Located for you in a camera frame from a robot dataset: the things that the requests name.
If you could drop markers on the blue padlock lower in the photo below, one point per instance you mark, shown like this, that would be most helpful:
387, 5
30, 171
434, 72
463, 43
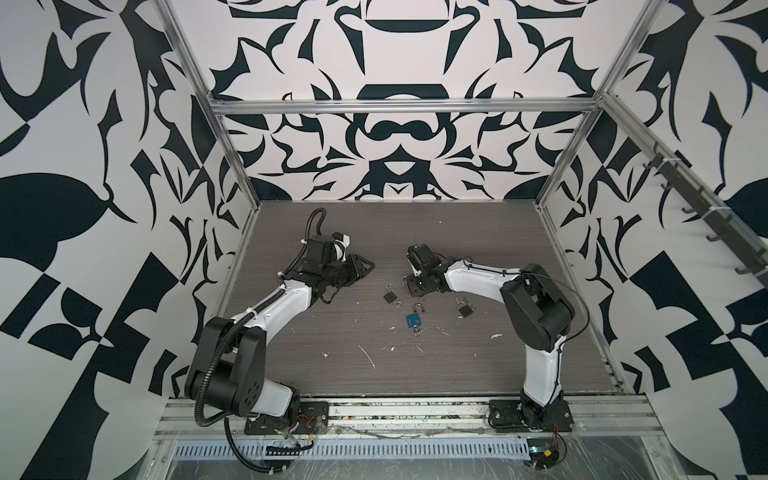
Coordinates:
414, 319

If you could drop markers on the aluminium frame post right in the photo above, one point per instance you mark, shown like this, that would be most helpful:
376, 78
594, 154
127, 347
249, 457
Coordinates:
629, 48

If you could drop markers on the aluminium frame post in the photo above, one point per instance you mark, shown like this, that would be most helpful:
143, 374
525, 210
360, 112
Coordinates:
629, 48
181, 47

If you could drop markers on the black padlock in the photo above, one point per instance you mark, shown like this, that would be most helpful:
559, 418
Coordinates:
465, 308
390, 295

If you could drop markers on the grey hook rack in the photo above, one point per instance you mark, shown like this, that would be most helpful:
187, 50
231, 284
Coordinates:
725, 224

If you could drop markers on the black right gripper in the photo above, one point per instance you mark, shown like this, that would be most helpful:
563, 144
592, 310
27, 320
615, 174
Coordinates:
412, 288

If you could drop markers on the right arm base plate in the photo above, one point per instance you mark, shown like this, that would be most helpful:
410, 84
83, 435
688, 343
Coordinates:
512, 416

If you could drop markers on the white slotted cable duct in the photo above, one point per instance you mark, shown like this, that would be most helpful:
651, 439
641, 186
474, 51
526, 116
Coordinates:
516, 449

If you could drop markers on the aluminium front rail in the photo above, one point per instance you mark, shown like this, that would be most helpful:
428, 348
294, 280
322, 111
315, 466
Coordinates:
588, 415

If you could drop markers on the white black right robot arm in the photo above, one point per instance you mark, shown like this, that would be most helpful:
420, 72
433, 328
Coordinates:
540, 313

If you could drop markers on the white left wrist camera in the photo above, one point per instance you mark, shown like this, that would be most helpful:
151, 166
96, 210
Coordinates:
341, 242

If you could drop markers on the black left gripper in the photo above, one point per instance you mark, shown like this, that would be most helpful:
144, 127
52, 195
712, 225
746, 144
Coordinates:
355, 268

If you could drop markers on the aluminium frame crossbar back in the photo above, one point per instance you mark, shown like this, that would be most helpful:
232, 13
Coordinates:
403, 106

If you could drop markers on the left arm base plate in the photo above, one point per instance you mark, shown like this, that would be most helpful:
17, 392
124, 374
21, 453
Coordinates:
303, 418

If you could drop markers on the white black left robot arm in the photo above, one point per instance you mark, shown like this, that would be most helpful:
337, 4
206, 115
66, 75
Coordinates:
227, 375

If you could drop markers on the aluminium frame post left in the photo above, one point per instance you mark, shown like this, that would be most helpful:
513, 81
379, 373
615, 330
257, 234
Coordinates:
181, 47

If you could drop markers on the small circuit board right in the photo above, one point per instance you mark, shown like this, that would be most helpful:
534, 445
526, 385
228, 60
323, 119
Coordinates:
545, 456

